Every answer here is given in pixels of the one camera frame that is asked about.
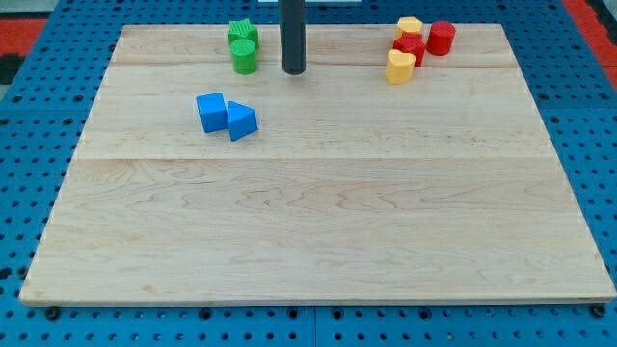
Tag yellow hexagon block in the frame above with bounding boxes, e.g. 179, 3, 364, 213
394, 16, 423, 39

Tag yellow heart block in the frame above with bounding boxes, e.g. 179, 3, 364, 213
385, 49, 416, 85

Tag blue triangular prism block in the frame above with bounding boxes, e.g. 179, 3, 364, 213
228, 101, 258, 141

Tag blue cube block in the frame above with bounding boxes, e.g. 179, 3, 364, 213
196, 93, 228, 133

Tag wooden board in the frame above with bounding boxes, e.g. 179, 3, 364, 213
20, 24, 616, 307

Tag green cylinder block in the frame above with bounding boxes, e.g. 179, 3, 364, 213
229, 39, 258, 75

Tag green star block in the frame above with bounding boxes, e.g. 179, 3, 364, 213
228, 18, 260, 48

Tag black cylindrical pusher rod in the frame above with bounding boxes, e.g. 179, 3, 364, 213
279, 0, 306, 75

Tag red star block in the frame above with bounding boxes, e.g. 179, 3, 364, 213
392, 32, 426, 67

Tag red cylinder block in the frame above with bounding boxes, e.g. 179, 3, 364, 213
426, 21, 456, 56

